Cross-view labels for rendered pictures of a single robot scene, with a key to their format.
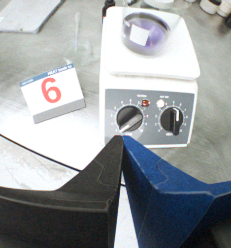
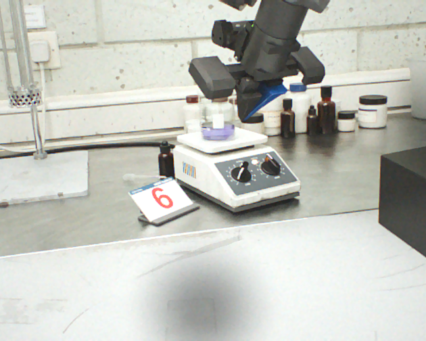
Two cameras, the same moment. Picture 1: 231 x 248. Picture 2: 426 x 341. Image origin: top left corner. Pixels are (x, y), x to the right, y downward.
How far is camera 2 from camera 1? 0.78 m
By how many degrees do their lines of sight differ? 62
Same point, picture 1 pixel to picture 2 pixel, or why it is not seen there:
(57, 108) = (174, 212)
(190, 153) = (314, 197)
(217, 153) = (344, 190)
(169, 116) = (266, 165)
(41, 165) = (188, 237)
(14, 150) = (145, 242)
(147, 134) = (260, 180)
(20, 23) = (51, 190)
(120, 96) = (226, 164)
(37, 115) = (156, 219)
